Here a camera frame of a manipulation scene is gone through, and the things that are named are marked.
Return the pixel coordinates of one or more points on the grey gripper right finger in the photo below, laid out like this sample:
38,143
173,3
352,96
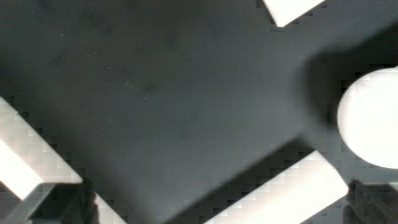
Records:
372,208

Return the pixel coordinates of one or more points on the white left rail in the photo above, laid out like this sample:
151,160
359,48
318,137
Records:
32,165

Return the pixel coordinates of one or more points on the white marker sheet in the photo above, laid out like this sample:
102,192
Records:
288,9

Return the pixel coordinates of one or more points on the white lamp bulb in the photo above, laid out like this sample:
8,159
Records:
368,117

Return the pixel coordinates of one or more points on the white front rail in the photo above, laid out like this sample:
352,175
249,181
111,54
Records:
292,197

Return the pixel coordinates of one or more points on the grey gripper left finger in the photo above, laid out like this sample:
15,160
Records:
59,204

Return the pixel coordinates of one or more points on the white rail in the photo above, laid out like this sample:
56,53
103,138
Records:
32,165
292,197

